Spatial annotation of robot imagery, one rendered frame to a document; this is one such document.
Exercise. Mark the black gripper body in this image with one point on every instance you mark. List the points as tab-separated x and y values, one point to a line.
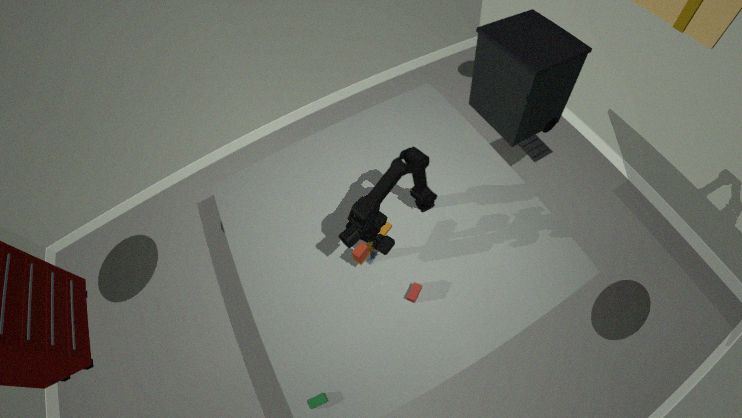
384	243

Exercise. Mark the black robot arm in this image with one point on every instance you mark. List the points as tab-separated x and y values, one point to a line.
366	209

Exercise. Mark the green rectangular block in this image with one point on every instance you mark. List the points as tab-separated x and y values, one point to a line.
317	401

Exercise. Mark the red block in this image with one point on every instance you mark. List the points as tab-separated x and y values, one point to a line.
414	292

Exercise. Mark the orange bar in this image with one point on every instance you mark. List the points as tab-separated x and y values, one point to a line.
362	251

